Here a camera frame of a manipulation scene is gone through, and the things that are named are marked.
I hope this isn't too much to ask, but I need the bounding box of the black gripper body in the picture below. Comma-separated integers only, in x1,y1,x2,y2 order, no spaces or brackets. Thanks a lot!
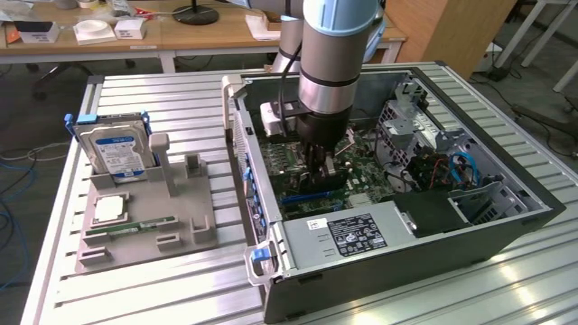
293,110,354,152

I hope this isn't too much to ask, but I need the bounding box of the green graphics card black shroud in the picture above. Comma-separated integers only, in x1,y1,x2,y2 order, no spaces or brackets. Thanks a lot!
269,169,350,204

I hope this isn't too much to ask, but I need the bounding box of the metal socket cover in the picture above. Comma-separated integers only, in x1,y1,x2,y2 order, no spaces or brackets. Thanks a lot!
345,125,360,157

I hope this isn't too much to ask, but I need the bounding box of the green motherboard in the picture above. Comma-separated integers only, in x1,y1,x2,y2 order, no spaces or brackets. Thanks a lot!
257,121,394,221

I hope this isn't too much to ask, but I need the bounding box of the silver chipset heatsink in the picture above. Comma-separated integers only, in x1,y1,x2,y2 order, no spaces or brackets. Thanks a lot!
348,193,378,208

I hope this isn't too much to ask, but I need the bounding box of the blue expansion slot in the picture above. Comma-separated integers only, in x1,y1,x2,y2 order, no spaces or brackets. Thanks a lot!
278,192,334,206

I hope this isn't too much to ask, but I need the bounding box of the short black expansion slot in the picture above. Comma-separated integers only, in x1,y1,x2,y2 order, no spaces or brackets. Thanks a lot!
281,204,312,217

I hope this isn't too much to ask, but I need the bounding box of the metal disk bay cage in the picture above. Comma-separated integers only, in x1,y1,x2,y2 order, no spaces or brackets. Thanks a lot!
377,81,468,170

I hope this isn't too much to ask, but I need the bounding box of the grey power supply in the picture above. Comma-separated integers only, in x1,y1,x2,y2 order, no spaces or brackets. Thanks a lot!
270,199,417,272

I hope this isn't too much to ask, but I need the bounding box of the white foam piece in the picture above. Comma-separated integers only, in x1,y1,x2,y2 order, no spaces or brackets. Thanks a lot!
245,14,284,41

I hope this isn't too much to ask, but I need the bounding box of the black open PC case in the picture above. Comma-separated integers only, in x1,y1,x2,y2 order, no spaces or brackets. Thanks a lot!
220,66,569,324

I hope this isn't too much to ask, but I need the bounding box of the grey metal disk bay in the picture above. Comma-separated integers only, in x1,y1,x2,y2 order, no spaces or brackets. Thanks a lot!
446,175,543,226

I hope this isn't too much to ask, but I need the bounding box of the wooden desk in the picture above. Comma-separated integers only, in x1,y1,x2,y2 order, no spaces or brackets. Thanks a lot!
0,0,408,65

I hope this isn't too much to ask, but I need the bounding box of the grey parts rack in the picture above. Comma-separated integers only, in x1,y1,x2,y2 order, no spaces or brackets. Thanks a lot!
74,131,221,274

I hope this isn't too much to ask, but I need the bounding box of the wooden cabinet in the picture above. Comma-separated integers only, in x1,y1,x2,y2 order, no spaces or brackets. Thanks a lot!
382,0,520,81

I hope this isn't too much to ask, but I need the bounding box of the green RAM stick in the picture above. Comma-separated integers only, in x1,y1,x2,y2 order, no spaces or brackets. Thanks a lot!
86,216,177,238

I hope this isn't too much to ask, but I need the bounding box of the white floor device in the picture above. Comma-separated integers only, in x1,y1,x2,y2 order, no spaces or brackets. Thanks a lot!
478,42,505,74

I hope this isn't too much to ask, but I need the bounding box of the black power adapter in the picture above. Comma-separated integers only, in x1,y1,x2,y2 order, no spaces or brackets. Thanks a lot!
485,66,515,83

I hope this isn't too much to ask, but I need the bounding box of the black lamp base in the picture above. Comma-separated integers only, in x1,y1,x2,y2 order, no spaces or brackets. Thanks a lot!
173,0,221,26

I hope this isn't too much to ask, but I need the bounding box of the silver hard disk blue label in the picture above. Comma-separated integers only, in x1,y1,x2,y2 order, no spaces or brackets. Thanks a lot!
74,114,150,180

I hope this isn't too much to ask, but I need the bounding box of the silver CPU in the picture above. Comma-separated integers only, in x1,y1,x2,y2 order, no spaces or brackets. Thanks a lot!
90,194,133,226

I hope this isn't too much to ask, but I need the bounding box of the black stand foot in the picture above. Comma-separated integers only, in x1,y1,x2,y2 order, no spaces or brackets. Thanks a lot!
513,103,578,139

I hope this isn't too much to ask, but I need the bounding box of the blue disk caddy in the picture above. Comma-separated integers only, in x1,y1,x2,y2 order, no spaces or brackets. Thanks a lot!
63,110,153,170

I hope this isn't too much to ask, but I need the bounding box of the white labelled box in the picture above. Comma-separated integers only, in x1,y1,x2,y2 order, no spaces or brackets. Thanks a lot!
114,18,149,41

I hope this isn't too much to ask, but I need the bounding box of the white square dish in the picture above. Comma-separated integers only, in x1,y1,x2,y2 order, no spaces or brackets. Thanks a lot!
74,19,119,46

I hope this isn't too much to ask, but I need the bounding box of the black chair base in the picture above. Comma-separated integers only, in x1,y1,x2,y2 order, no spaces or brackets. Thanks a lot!
27,60,137,101

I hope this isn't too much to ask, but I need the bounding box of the white box black lid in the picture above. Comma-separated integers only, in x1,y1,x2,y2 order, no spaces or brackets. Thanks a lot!
13,20,62,44

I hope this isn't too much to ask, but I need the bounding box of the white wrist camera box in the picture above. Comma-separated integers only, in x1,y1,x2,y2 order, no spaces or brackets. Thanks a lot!
260,100,300,137

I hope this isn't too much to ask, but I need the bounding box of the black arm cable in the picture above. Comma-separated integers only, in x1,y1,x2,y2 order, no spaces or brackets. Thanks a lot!
277,42,305,138

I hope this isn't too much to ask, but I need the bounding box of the red wire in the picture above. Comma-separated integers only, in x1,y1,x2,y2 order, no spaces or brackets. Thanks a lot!
428,158,452,187

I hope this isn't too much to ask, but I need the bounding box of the blue wire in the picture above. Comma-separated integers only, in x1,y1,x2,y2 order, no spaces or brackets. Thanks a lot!
449,151,481,188

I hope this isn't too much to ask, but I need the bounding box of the white table frame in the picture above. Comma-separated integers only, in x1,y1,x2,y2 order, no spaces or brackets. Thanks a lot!
492,0,578,93

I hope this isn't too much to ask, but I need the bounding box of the white floor cable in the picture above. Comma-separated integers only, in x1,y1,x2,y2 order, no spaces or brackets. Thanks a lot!
0,141,74,163

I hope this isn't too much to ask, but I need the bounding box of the blue floor cable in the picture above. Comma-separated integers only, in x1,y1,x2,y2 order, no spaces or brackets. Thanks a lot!
0,162,38,290

